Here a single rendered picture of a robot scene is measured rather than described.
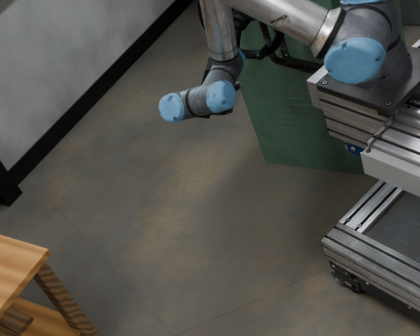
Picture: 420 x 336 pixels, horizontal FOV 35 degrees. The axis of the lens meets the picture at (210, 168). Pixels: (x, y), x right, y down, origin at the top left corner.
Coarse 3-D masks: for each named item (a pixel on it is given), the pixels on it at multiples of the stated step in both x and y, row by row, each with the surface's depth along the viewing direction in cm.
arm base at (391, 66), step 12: (396, 48) 153; (396, 60) 154; (408, 60) 156; (384, 72) 155; (396, 72) 155; (408, 72) 157; (360, 84) 159; (372, 84) 157; (384, 84) 156; (396, 84) 156
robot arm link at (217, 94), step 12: (216, 72) 171; (204, 84) 169; (216, 84) 166; (228, 84) 167; (192, 96) 169; (204, 96) 166; (216, 96) 165; (228, 96) 166; (192, 108) 169; (204, 108) 168; (216, 108) 167; (228, 108) 167
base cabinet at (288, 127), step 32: (256, 32) 227; (256, 64) 238; (256, 96) 249; (288, 96) 242; (256, 128) 263; (288, 128) 253; (320, 128) 246; (288, 160) 268; (320, 160) 259; (352, 160) 250
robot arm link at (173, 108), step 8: (168, 96) 170; (176, 96) 170; (184, 96) 170; (160, 104) 172; (168, 104) 170; (176, 104) 169; (184, 104) 170; (160, 112) 173; (168, 112) 171; (176, 112) 170; (184, 112) 171; (168, 120) 172; (176, 120) 171
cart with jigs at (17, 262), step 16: (0, 240) 206; (16, 240) 204; (0, 256) 201; (16, 256) 199; (32, 256) 196; (48, 256) 197; (0, 272) 196; (16, 272) 193; (32, 272) 193; (48, 272) 201; (0, 288) 191; (16, 288) 189; (48, 288) 202; (64, 288) 207; (0, 304) 186; (16, 304) 234; (32, 304) 232; (64, 304) 208; (0, 320) 228; (16, 320) 226; (32, 320) 226; (48, 320) 224; (64, 320) 222; (80, 320) 215
